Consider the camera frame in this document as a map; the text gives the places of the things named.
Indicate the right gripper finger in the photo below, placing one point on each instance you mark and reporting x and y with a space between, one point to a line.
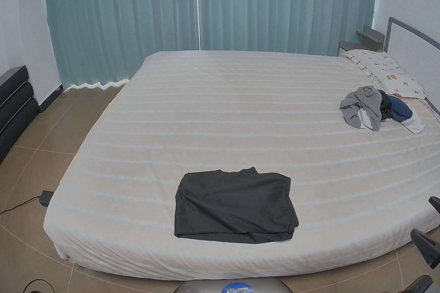
436 204
426 247

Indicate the black T-shirt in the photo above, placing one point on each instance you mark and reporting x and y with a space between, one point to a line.
233 205

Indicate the pile of clothes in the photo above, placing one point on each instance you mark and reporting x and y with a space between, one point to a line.
367 102

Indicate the bed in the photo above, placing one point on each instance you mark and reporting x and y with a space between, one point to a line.
223 113

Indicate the white printed pillow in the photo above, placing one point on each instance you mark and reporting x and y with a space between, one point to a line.
385 70

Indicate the grey bedside table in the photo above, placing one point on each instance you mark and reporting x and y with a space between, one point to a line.
371 36

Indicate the black power adapter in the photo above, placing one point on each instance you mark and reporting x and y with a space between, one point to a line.
45 198

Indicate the black chest of drawers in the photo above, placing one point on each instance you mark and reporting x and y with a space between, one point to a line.
15 106

